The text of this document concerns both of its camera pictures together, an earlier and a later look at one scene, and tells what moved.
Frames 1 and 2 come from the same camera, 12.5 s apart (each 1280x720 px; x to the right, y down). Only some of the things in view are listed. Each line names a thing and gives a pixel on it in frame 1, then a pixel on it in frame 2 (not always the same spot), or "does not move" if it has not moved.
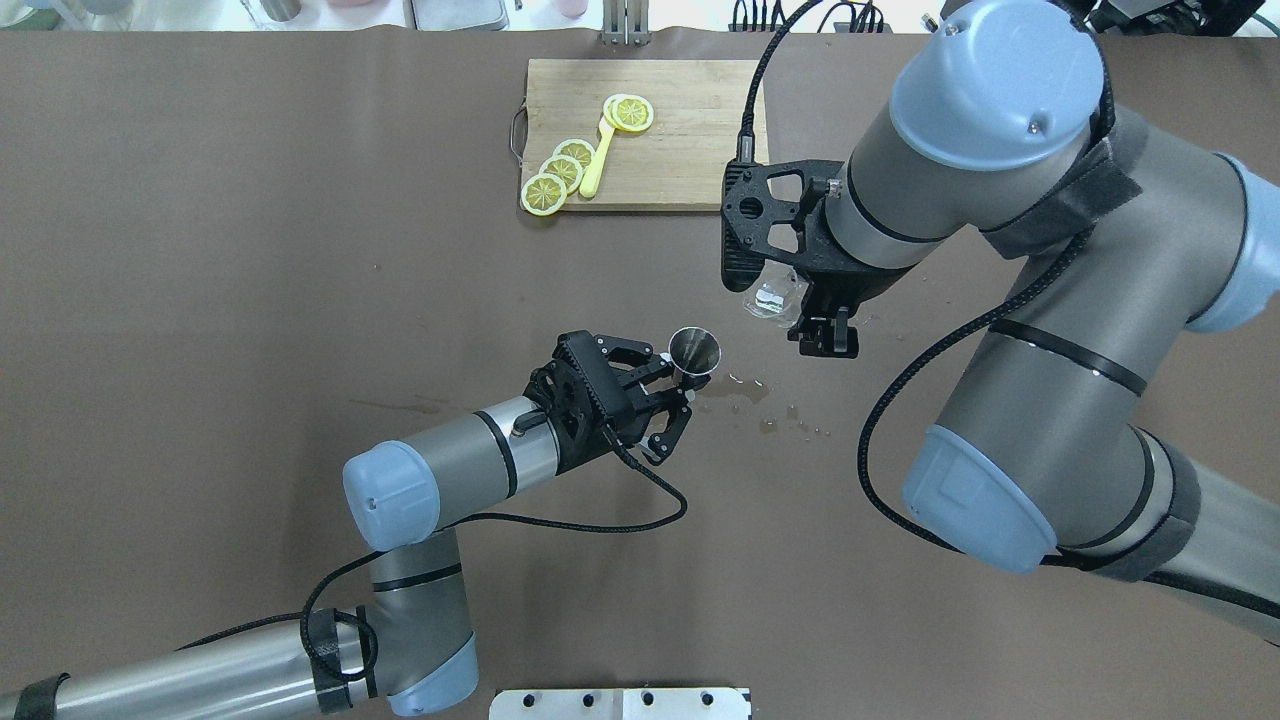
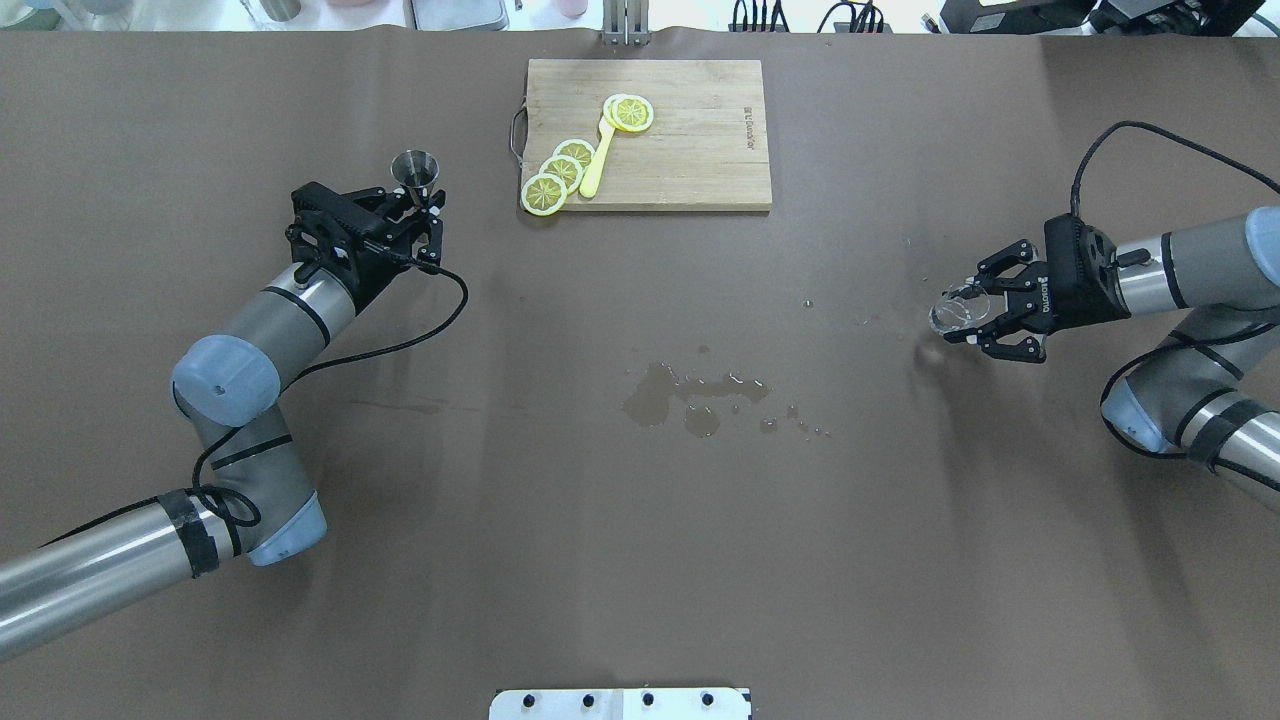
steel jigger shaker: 693,350 -> 416,170
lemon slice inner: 577,149 does not move
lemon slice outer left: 543,194 does not move
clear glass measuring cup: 778,295 -> 958,312
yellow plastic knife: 593,171 does not move
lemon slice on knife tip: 631,113 does not move
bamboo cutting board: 674,164 does not move
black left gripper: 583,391 -> 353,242
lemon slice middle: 566,169 does not move
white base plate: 621,704 does not move
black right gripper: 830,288 -> 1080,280
